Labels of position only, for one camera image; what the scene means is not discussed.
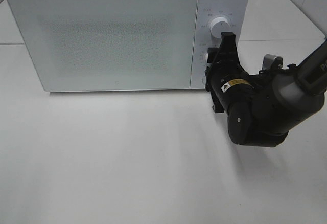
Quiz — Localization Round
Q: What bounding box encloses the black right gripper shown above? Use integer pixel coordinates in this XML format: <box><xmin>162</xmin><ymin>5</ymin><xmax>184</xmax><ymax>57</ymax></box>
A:
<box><xmin>205</xmin><ymin>32</ymin><xmax>255</xmax><ymax>114</ymax></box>

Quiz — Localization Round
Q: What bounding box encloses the white microwave knob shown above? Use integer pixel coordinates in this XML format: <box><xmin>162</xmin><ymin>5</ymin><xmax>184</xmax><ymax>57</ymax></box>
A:
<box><xmin>203</xmin><ymin>52</ymin><xmax>208</xmax><ymax>65</ymax></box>
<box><xmin>209</xmin><ymin>15</ymin><xmax>231</xmax><ymax>38</ymax></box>

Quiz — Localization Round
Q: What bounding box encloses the white microwave door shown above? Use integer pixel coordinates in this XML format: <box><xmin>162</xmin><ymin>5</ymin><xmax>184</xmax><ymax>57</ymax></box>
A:
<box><xmin>8</xmin><ymin>0</ymin><xmax>197</xmax><ymax>92</ymax></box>

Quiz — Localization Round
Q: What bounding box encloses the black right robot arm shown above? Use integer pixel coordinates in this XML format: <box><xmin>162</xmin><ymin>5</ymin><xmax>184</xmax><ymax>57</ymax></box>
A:
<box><xmin>205</xmin><ymin>32</ymin><xmax>326</xmax><ymax>147</ymax></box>

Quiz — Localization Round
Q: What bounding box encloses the white microwave oven body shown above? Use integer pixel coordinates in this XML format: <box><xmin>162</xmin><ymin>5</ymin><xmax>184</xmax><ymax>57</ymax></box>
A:
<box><xmin>5</xmin><ymin>0</ymin><xmax>251</xmax><ymax>95</ymax></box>

